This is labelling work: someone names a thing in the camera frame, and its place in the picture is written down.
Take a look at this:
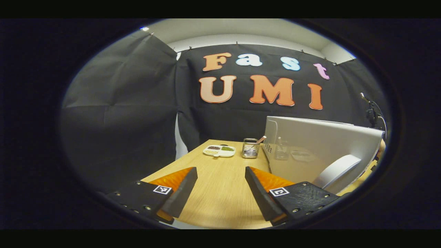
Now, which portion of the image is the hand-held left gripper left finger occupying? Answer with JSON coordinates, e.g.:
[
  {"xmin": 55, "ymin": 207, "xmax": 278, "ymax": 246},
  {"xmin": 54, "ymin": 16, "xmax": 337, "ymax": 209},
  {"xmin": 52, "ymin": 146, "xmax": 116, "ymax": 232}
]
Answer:
[{"xmin": 105, "ymin": 167, "xmax": 198, "ymax": 225}]

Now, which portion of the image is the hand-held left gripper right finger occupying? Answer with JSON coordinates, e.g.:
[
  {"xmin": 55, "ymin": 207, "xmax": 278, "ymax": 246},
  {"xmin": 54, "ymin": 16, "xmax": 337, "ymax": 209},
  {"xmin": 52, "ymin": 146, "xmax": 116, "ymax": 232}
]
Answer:
[{"xmin": 245, "ymin": 166, "xmax": 341, "ymax": 227}]

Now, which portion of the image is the white microwave oven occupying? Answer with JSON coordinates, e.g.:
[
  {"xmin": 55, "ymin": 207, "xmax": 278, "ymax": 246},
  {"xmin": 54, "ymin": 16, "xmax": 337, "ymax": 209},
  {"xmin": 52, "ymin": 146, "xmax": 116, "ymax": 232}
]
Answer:
[{"xmin": 263, "ymin": 116, "xmax": 385, "ymax": 195}]

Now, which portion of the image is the metal mesh utensil holder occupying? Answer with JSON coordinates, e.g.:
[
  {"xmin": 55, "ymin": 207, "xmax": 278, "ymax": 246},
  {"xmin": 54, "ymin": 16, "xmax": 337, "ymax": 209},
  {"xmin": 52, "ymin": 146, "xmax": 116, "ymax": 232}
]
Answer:
[{"xmin": 242, "ymin": 138, "xmax": 259, "ymax": 159}]

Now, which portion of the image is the white divided snack dish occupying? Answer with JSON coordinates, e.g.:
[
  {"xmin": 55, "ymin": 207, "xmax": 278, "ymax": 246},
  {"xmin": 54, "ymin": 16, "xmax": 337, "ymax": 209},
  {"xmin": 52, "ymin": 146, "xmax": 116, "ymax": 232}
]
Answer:
[{"xmin": 203, "ymin": 144, "xmax": 236, "ymax": 158}]

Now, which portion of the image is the black backdrop cloth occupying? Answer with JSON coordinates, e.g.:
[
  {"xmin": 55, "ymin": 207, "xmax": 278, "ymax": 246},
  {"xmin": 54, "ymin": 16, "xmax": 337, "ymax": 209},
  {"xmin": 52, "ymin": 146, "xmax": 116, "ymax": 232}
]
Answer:
[{"xmin": 59, "ymin": 30, "xmax": 391, "ymax": 193}]

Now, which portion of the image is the pink handled utensil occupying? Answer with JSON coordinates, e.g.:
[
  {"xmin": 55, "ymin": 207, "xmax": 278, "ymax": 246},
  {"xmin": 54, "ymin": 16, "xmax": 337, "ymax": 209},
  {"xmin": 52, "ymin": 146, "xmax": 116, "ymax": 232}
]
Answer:
[{"xmin": 251, "ymin": 135, "xmax": 267, "ymax": 149}]

